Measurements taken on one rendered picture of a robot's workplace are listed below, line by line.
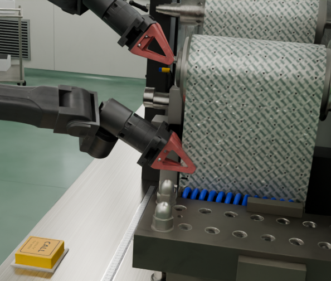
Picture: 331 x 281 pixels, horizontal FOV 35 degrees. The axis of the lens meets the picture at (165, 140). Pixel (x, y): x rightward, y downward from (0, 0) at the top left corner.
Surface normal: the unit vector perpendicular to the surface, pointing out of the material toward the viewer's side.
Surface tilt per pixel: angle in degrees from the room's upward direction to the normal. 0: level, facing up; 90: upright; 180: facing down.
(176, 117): 90
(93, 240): 0
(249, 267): 90
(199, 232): 0
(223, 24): 92
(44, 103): 36
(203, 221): 0
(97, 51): 90
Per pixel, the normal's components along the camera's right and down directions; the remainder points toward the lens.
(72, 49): -0.17, 0.30
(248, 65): -0.14, -0.06
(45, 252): 0.06, -0.95
